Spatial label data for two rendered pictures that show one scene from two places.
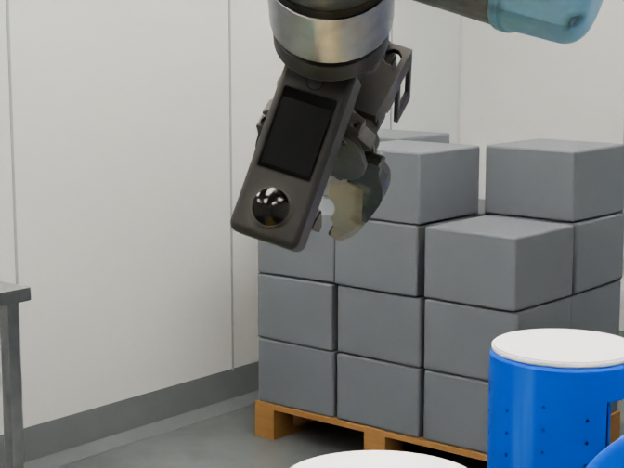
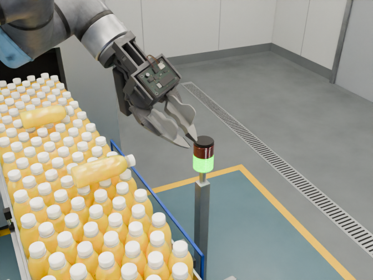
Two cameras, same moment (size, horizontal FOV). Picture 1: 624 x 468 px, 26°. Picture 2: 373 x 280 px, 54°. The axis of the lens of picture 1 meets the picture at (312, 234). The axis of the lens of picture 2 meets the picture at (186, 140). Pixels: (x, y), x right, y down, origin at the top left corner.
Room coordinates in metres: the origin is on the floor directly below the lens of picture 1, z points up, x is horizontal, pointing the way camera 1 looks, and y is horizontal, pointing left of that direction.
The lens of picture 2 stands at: (1.21, -0.51, 1.84)
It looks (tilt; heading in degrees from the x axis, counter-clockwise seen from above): 31 degrees down; 116
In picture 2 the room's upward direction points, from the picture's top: straight up
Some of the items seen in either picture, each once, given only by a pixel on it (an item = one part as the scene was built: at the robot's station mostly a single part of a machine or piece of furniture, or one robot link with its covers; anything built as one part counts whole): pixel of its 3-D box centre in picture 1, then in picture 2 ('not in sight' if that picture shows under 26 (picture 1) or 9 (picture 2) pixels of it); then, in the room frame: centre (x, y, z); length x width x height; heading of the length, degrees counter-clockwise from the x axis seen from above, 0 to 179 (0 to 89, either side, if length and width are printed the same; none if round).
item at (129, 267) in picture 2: not in sight; (129, 271); (0.82, -0.04, 1.09); 0.04 x 0.04 x 0.02
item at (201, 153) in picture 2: not in sight; (203, 148); (0.84, 0.36, 1.23); 0.06 x 0.06 x 0.04
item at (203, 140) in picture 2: not in sight; (203, 161); (0.84, 0.36, 1.18); 0.06 x 0.06 x 0.16
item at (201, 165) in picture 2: not in sight; (203, 160); (0.84, 0.36, 1.18); 0.06 x 0.06 x 0.05
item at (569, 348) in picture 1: (565, 347); not in sight; (2.52, -0.48, 1.03); 0.28 x 0.28 x 0.01
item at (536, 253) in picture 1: (436, 293); not in sight; (5.18, -0.49, 0.59); 1.20 x 0.80 x 1.19; 50
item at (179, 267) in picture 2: not in sight; (180, 270); (0.93, 0.02, 1.09); 0.04 x 0.04 x 0.02
